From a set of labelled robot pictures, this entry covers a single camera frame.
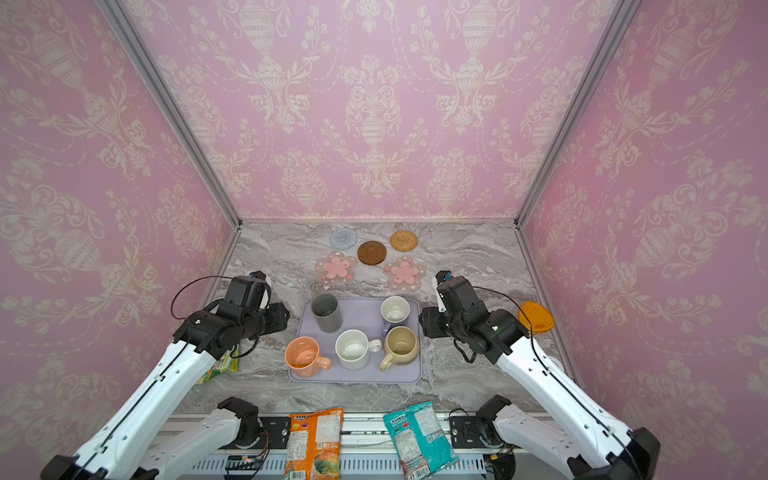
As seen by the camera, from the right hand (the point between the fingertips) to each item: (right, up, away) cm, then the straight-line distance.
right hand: (429, 316), depth 75 cm
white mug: (-21, -12, +12) cm, 27 cm away
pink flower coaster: (-29, +10, +31) cm, 43 cm away
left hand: (-37, 0, +1) cm, 37 cm away
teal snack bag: (-3, -29, -4) cm, 29 cm away
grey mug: (-30, -1, +15) cm, 33 cm away
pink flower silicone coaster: (-5, +8, +31) cm, 33 cm away
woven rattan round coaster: (-5, +20, +41) cm, 46 cm away
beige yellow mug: (-6, -12, +12) cm, 18 cm away
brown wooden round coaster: (-17, +16, +37) cm, 43 cm away
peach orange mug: (-35, -14, +10) cm, 39 cm away
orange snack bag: (-28, -29, -5) cm, 41 cm away
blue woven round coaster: (-28, +21, +41) cm, 54 cm away
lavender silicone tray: (-19, -4, +20) cm, 28 cm away
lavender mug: (-9, -2, +16) cm, 19 cm away
